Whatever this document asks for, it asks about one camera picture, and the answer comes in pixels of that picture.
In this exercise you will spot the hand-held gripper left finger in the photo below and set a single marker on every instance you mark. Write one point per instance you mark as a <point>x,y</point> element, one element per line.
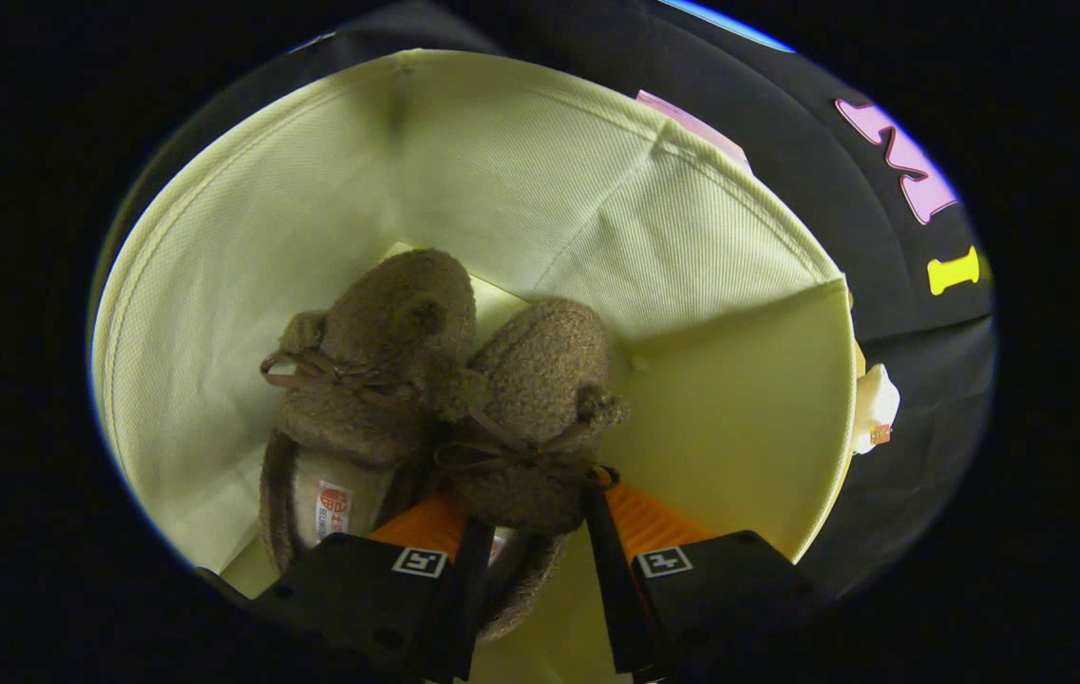
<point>464,608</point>

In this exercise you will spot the pale green fabric storage box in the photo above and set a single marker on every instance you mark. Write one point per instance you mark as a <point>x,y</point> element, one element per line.
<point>217,285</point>

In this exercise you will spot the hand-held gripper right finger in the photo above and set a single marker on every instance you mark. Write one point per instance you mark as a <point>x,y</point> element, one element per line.
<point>608,579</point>

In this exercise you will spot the pink booklet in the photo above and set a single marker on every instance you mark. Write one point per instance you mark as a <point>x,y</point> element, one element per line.
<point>691,123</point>

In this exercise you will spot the white hang tag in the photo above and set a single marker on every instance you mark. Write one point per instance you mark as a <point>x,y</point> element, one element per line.
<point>877,399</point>

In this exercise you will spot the brown fuzzy slipper shoe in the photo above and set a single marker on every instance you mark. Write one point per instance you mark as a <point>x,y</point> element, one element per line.
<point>530,399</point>
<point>378,380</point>

